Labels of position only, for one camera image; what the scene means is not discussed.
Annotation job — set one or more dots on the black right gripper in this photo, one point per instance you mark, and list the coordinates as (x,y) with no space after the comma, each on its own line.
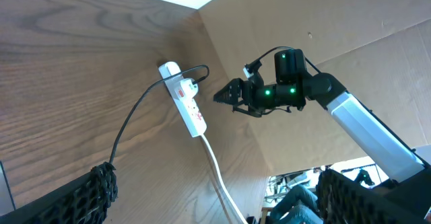
(258,99)

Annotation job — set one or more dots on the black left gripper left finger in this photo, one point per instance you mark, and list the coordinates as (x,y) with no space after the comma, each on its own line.
(84,200)

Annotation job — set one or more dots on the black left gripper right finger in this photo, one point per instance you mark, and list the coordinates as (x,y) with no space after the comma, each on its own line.
(341,200)

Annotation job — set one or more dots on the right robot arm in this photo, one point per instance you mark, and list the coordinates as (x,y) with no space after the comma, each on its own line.
(394,157)

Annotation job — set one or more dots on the white charger adapter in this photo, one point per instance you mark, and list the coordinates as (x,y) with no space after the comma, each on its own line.
(185,89)

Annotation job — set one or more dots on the white power strip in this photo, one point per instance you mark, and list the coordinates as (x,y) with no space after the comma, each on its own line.
(188,110)

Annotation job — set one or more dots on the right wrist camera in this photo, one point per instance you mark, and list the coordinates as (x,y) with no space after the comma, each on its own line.
(252,69)

